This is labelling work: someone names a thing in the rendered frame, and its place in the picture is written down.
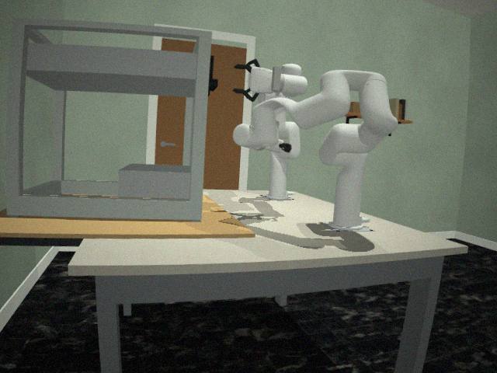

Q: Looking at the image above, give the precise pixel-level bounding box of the grey rectangular metal frame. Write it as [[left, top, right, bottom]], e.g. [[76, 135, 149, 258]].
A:
[[5, 18, 212, 221]]

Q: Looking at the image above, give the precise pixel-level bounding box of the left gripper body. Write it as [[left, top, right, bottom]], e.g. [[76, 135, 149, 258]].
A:
[[263, 139, 284, 153]]

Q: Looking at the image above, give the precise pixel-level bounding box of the tan flat board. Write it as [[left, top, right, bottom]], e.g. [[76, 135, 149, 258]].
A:
[[0, 194, 255, 239]]

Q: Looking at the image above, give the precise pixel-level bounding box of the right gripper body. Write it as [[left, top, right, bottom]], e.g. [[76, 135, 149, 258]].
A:
[[248, 67, 275, 94]]

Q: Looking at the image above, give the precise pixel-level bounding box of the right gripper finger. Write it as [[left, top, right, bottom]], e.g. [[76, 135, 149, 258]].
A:
[[233, 88, 259, 102], [235, 59, 260, 73]]

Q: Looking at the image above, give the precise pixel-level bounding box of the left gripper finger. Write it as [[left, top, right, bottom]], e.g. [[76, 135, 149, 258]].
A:
[[279, 143, 291, 153]]

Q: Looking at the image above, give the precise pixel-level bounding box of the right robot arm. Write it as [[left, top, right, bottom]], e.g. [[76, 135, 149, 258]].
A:
[[258, 64, 308, 199]]

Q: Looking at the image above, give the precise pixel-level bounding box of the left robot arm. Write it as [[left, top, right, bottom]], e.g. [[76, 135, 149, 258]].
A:
[[233, 70, 398, 230]]

